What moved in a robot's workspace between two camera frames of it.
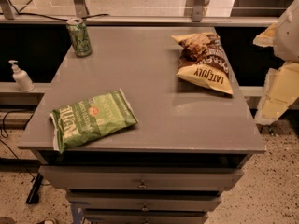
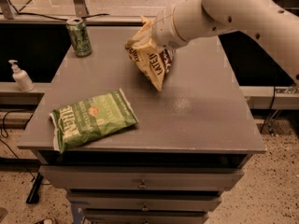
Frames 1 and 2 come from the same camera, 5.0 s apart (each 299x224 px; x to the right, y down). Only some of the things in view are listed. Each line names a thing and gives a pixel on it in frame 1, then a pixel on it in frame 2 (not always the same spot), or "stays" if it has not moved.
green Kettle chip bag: [92, 118] stays
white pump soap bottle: [21, 77] stays
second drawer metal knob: [145, 207] stays
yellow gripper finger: [266, 37] → [163, 29]
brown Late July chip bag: [203, 62] → [153, 61]
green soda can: [80, 36] stays
